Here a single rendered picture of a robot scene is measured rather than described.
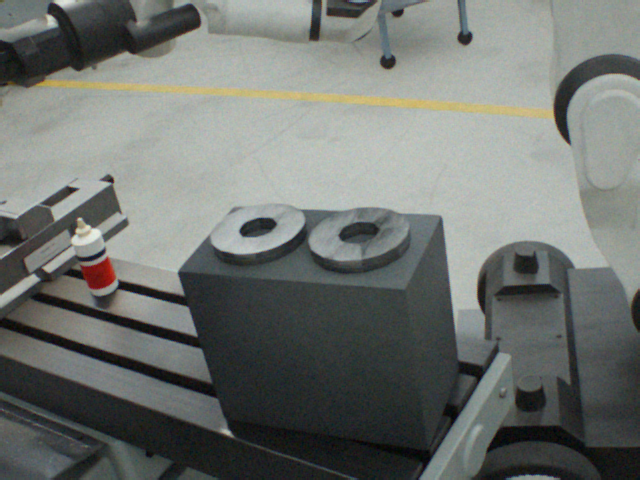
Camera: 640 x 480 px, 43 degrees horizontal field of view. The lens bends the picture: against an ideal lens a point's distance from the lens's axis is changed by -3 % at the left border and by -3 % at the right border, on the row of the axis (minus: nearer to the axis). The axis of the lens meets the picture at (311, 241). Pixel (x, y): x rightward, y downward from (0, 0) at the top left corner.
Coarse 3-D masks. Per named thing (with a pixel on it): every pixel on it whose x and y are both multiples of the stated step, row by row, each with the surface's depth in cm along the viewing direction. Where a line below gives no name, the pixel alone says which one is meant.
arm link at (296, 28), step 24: (240, 0) 102; (264, 0) 102; (288, 0) 102; (312, 0) 103; (336, 0) 100; (240, 24) 103; (264, 24) 103; (288, 24) 103; (312, 24) 103; (336, 24) 103; (360, 24) 105
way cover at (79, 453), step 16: (0, 400) 108; (0, 416) 104; (16, 416) 104; (32, 416) 104; (0, 432) 100; (16, 432) 100; (32, 432) 100; (48, 432) 100; (64, 432) 100; (80, 432) 100; (0, 448) 97; (16, 448) 97; (32, 448) 97; (48, 448) 97; (64, 448) 97; (80, 448) 96; (96, 448) 96; (0, 464) 93; (16, 464) 93; (32, 464) 93; (48, 464) 93; (64, 464) 93
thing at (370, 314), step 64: (192, 256) 78; (256, 256) 75; (320, 256) 72; (384, 256) 71; (256, 320) 76; (320, 320) 73; (384, 320) 70; (448, 320) 81; (256, 384) 81; (320, 384) 78; (384, 384) 75; (448, 384) 82
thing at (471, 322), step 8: (464, 312) 177; (472, 312) 176; (480, 312) 176; (464, 320) 175; (472, 320) 174; (480, 320) 174; (456, 328) 173; (464, 328) 172; (472, 328) 172; (480, 328) 171; (472, 336) 170; (480, 336) 169
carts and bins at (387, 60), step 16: (384, 0) 422; (400, 0) 417; (416, 0) 412; (464, 0) 423; (384, 16) 409; (400, 16) 498; (464, 16) 427; (384, 32) 413; (464, 32) 431; (384, 48) 417; (384, 64) 421
